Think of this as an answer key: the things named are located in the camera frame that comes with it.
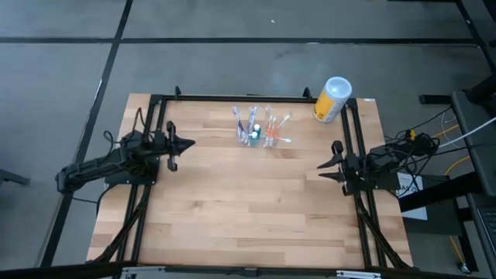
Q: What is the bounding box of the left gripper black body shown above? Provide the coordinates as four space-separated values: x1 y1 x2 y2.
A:
153 120 180 173

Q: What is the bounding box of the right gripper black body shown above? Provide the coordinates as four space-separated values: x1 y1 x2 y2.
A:
330 139 362 197

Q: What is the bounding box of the clear acrylic organizer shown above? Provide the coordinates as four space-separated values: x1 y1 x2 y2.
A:
231 103 292 150

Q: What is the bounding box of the orange white toothbrush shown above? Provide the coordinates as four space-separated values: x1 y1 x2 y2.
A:
263 115 274 149
273 112 291 137

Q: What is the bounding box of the small plastic wrapper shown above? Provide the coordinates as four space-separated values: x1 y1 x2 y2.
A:
267 115 277 148

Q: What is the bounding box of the teal mouthwash bottle white cap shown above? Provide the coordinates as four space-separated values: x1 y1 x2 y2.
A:
250 122 263 148

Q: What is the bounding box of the plastic at edge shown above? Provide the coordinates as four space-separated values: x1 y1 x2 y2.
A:
246 105 260 140

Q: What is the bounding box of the white yellow wipes canister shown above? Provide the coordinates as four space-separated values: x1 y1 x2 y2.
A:
312 76 353 124

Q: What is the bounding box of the white paper sheet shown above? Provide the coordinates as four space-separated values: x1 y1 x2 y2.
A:
396 172 429 221

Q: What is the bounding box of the black side desk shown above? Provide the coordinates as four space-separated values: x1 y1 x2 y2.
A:
398 170 496 279

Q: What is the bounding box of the black furniture base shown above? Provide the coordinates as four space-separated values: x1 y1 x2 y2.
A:
418 73 496 117

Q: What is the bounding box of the black keyboard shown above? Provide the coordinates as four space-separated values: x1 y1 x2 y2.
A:
475 206 496 253

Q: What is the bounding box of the black crossbar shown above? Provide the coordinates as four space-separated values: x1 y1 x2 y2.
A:
0 260 496 279

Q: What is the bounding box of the grey chair leg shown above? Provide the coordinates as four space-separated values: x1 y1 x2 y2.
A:
0 168 30 187

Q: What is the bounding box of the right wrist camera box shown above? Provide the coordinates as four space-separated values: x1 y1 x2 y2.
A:
346 153 363 177

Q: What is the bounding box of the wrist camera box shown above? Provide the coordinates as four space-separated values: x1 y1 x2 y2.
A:
153 131 168 151
346 153 363 177

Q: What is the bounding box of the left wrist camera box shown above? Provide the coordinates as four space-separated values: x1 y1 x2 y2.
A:
153 131 168 151

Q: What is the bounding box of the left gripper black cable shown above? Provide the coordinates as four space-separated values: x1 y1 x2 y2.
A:
102 107 148 150

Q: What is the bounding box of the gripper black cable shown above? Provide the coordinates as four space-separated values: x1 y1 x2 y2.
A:
381 131 441 187
102 107 148 150

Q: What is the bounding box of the black aluminium table frame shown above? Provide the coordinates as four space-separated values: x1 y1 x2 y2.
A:
87 85 414 272

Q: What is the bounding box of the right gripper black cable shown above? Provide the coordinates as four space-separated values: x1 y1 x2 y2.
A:
381 131 441 187

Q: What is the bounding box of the black power cable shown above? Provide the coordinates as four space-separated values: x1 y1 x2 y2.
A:
71 182 117 218

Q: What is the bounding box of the silver metal bracket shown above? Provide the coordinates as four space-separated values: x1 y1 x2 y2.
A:
121 265 167 279
336 270 383 279

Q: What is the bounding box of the yellow hanging cable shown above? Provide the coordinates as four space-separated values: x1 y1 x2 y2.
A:
432 123 472 272

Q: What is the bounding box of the white cable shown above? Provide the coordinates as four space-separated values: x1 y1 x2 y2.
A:
437 115 496 150

